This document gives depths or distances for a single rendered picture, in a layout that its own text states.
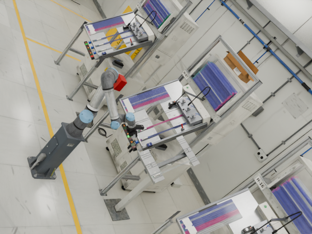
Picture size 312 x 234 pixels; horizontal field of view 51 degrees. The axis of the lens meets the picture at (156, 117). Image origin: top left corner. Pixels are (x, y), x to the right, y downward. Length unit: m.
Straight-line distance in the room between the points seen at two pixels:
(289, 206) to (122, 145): 1.95
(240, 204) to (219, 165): 1.98
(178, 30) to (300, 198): 2.55
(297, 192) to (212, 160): 2.32
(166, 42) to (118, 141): 1.46
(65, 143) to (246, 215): 1.67
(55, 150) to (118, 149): 1.10
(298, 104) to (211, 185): 1.66
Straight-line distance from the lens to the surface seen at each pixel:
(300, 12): 5.13
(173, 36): 4.39
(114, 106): 2.74
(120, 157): 3.86
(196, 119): 3.32
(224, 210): 2.96
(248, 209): 3.02
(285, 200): 2.92
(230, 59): 3.83
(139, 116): 3.42
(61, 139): 2.97
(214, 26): 5.72
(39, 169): 3.20
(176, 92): 3.62
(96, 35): 4.46
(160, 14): 4.31
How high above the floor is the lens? 2.21
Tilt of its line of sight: 22 degrees down
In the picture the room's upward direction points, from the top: 45 degrees clockwise
